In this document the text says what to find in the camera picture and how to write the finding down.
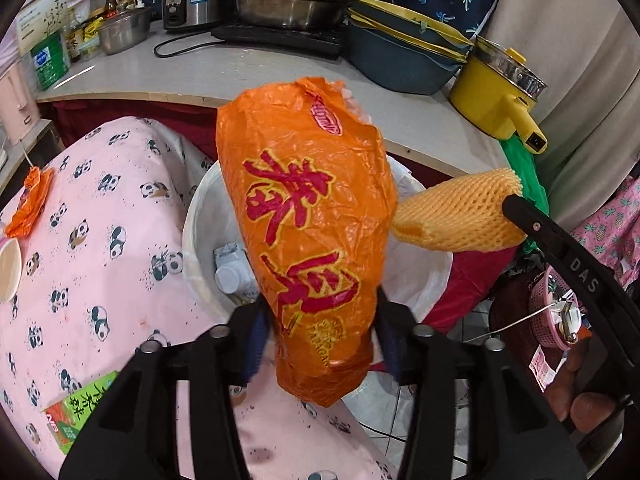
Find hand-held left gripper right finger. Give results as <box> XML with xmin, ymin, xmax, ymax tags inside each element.
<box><xmin>375</xmin><ymin>287</ymin><xmax>588</xmax><ymax>480</ymax></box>

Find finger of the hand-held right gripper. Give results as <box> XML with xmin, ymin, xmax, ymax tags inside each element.
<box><xmin>501</xmin><ymin>192</ymin><xmax>568</xmax><ymax>261</ymax></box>

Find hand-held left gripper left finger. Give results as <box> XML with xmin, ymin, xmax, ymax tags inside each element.
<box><xmin>59</xmin><ymin>302</ymin><xmax>273</xmax><ymax>480</ymax></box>

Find short orange foam net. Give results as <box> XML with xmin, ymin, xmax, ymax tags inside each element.
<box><xmin>392</xmin><ymin>167</ymin><xmax>528</xmax><ymax>253</ymax></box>

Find trash bin with white liner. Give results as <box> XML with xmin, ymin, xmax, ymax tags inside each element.
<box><xmin>181</xmin><ymin>157</ymin><xmax>454</xmax><ymax>321</ymax></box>

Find orange printed plastic bag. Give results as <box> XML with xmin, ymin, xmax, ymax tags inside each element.
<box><xmin>215</xmin><ymin>76</ymin><xmax>399</xmax><ymax>408</ymax></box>

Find person's right hand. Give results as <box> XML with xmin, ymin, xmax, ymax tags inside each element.
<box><xmin>544</xmin><ymin>344</ymin><xmax>632</xmax><ymax>433</ymax></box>

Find green plastic bag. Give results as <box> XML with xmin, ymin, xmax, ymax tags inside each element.
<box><xmin>500</xmin><ymin>137</ymin><xmax>551</xmax><ymax>256</ymax></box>

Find pink plastic basket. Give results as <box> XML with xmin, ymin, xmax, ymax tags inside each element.
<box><xmin>527</xmin><ymin>265</ymin><xmax>596</xmax><ymax>351</ymax></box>

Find pink pineapple print cloth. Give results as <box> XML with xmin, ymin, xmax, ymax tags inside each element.
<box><xmin>570</xmin><ymin>175</ymin><xmax>640</xmax><ymax>281</ymax></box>

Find white plastic bottle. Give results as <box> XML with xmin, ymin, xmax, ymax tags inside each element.
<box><xmin>214</xmin><ymin>265</ymin><xmax>251</xmax><ymax>295</ymax></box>

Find grey crumpled packet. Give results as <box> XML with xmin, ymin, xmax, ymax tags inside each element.
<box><xmin>214</xmin><ymin>241</ymin><xmax>251</xmax><ymax>271</ymax></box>

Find yellow electric pot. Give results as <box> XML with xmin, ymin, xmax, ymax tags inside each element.
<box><xmin>448</xmin><ymin>35</ymin><xmax>548</xmax><ymax>155</ymax></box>

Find pink panda print cloth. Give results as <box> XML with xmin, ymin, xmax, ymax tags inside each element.
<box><xmin>0</xmin><ymin>116</ymin><xmax>396</xmax><ymax>480</ymax></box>

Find beige curtain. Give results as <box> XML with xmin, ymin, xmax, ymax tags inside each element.
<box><xmin>485</xmin><ymin>0</ymin><xmax>640</xmax><ymax>181</ymax></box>

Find green drink carton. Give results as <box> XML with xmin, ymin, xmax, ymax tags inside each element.
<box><xmin>42</xmin><ymin>370</ymin><xmax>121</xmax><ymax>456</ymax></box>

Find stacked blue yellow basins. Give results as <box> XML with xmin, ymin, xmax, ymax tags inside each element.
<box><xmin>346</xmin><ymin>0</ymin><xmax>475</xmax><ymax>96</ymax></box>

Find cream round dish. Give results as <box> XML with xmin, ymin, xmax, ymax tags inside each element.
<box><xmin>0</xmin><ymin>237</ymin><xmax>23</xmax><ymax>305</ymax></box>

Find small orange wrapper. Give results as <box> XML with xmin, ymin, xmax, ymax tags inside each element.
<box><xmin>5</xmin><ymin>166</ymin><xmax>55</xmax><ymax>238</ymax></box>

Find black induction cooktop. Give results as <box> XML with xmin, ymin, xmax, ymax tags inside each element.
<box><xmin>211</xmin><ymin>19</ymin><xmax>351</xmax><ymax>58</ymax></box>

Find steel bowl with lid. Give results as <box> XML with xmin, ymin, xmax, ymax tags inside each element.
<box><xmin>97</xmin><ymin>6</ymin><xmax>153</xmax><ymax>56</ymax></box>

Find pink electric kettle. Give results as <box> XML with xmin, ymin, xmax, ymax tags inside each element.
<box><xmin>0</xmin><ymin>57</ymin><xmax>38</xmax><ymax>146</ymax></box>

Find green white packet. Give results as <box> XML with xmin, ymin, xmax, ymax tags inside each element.
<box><xmin>30</xmin><ymin>30</ymin><xmax>71</xmax><ymax>92</ymax></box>

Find yellow label jar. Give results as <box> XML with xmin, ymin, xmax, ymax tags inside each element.
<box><xmin>80</xmin><ymin>15</ymin><xmax>103</xmax><ymax>58</ymax></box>

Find clear seasoning bottle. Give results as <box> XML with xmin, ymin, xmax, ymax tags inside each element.
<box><xmin>65</xmin><ymin>7</ymin><xmax>83</xmax><ymax>63</ymax></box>

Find black power cable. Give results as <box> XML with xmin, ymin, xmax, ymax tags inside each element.
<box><xmin>152</xmin><ymin>35</ymin><xmax>221</xmax><ymax>59</ymax></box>

